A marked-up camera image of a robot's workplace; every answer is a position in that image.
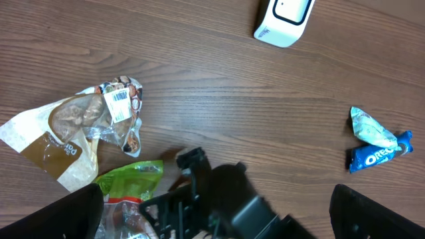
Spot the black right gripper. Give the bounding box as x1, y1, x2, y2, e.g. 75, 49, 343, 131
139, 185, 213, 238

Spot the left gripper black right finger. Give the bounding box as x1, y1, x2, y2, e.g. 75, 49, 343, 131
329, 184, 424, 239

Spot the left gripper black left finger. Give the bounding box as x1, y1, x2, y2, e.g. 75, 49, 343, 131
1, 183, 104, 239

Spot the green clear snack bag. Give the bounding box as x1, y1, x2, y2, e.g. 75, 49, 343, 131
94, 160, 163, 239

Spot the blue Oreo cookie pack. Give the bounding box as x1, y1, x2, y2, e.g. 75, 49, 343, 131
349, 131, 414, 173

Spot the beige brown snack bag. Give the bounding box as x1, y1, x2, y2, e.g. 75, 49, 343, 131
1, 76, 143, 192

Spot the teal wet wipes pack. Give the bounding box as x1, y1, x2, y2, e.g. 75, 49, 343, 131
350, 106, 398, 149

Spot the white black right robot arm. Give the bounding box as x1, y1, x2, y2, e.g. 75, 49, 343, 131
139, 163, 312, 239

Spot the white barcode scanner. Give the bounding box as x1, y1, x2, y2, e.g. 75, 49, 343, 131
253, 0, 315, 48

